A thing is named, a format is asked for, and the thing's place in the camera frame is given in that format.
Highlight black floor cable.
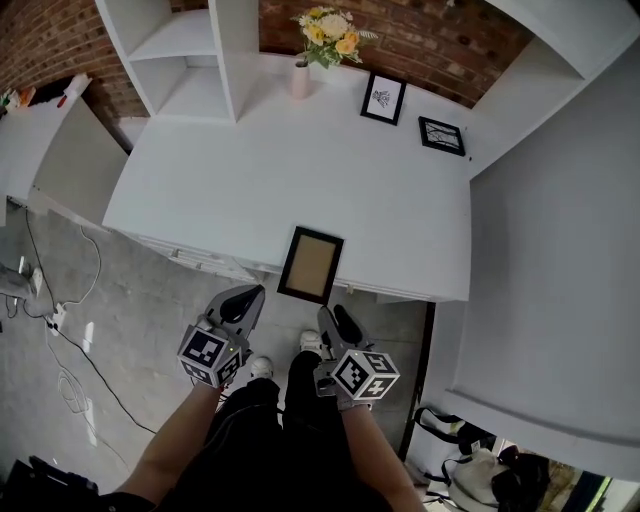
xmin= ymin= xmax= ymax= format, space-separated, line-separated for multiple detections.
xmin=23 ymin=207 xmax=157 ymax=435

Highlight coiled white cable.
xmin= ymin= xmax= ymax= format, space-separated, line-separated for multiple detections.
xmin=46 ymin=327 xmax=132 ymax=474

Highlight yellow and white flower bouquet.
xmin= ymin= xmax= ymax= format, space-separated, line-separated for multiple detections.
xmin=290 ymin=5 xmax=377 ymax=70

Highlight person's left white shoe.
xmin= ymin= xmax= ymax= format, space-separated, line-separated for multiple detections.
xmin=249 ymin=355 xmax=275 ymax=381

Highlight person's black trousers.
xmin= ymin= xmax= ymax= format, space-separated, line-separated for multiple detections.
xmin=164 ymin=349 xmax=401 ymax=512

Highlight thin white cable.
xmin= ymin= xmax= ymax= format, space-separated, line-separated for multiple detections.
xmin=54 ymin=223 xmax=104 ymax=314

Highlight low white side cabinet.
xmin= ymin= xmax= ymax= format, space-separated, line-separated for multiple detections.
xmin=0 ymin=93 xmax=131 ymax=227

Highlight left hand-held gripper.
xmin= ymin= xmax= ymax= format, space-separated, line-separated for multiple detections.
xmin=177 ymin=283 xmax=266 ymax=389

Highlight pale pink vase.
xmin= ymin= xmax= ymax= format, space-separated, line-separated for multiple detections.
xmin=291 ymin=59 xmax=312 ymax=100

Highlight black strap bag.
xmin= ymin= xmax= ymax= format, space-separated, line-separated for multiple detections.
xmin=411 ymin=406 xmax=497 ymax=457

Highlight white open shelf unit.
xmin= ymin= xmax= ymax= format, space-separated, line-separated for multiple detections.
xmin=94 ymin=0 xmax=261 ymax=126

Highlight person's left forearm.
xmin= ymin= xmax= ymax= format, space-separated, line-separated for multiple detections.
xmin=117 ymin=383 xmax=226 ymax=501

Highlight white power strip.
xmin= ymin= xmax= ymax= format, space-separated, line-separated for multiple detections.
xmin=46 ymin=301 xmax=69 ymax=330

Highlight white and red tool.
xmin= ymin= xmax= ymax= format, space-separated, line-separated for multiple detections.
xmin=56 ymin=73 xmax=92 ymax=109

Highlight black case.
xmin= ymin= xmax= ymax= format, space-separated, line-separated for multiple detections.
xmin=0 ymin=453 xmax=100 ymax=512

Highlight black frame with white drawing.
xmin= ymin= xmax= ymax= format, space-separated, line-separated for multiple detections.
xmin=359 ymin=72 xmax=408 ymax=127

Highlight white tote bag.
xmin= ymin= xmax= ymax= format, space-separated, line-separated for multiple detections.
xmin=440 ymin=446 xmax=507 ymax=507

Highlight black picture frame brown backing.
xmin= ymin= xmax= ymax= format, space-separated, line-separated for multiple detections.
xmin=276 ymin=225 xmax=346 ymax=307

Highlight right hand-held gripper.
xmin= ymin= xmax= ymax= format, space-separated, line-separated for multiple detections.
xmin=313 ymin=303 xmax=402 ymax=412

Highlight tall white cabinet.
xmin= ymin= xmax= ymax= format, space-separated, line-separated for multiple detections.
xmin=433 ymin=0 xmax=640 ymax=482

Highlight white drawer cabinet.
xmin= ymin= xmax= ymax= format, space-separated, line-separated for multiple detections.
xmin=101 ymin=64 xmax=474 ymax=304

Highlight person's right forearm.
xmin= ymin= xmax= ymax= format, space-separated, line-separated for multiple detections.
xmin=339 ymin=405 xmax=429 ymax=512

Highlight small black frame dark picture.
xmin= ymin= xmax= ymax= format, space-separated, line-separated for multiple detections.
xmin=417 ymin=115 xmax=467 ymax=158

